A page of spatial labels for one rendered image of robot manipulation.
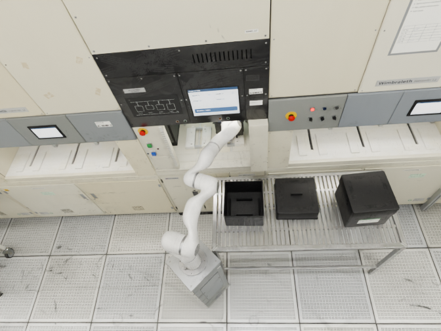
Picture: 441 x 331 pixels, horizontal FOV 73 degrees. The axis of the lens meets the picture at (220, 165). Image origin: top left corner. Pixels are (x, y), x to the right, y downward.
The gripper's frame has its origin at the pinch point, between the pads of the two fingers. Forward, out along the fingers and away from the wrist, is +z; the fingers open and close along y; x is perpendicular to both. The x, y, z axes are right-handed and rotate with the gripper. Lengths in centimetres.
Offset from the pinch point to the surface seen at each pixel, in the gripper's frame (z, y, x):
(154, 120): -33, -44, 24
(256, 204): -60, 18, -44
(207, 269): -107, -17, -45
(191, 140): -6.5, -32.1, -31.2
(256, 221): -77, 17, -37
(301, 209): -70, 49, -35
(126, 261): -79, -108, -122
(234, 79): -33, 8, 52
